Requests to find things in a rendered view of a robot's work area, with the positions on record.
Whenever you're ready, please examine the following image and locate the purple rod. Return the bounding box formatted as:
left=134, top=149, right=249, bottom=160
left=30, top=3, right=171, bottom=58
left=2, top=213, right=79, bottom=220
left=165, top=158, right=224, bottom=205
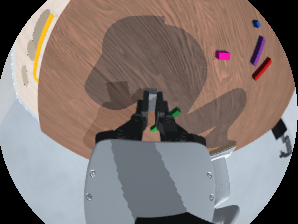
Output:
left=250, top=35, right=266, bottom=67

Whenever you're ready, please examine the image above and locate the magenta block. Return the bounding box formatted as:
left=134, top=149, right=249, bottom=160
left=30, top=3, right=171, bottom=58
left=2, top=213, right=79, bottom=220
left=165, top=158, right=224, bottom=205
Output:
left=215, top=51, right=230, bottom=60

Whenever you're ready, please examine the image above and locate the green rod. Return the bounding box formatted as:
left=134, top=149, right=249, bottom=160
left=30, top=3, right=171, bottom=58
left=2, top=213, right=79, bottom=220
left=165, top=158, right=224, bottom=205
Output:
left=150, top=107, right=181, bottom=132

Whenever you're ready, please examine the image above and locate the red rod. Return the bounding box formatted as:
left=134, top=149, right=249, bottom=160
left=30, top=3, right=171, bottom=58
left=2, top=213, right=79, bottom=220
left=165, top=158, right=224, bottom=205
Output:
left=252, top=57, right=272, bottom=81

